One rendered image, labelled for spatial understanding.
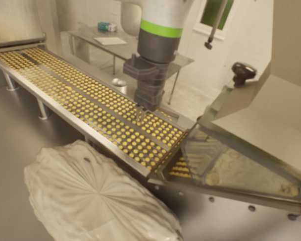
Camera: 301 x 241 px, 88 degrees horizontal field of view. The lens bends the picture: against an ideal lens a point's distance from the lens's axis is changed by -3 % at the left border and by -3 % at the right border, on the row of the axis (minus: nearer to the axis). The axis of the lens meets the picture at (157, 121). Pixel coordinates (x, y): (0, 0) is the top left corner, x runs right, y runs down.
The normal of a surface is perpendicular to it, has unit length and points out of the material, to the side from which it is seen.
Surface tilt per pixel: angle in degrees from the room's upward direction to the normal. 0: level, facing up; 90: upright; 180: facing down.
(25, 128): 0
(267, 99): 90
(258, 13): 90
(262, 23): 90
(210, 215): 90
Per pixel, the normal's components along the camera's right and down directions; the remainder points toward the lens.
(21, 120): 0.20, -0.74
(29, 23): 0.82, 0.49
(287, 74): -0.58, 0.72
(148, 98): -0.53, 0.42
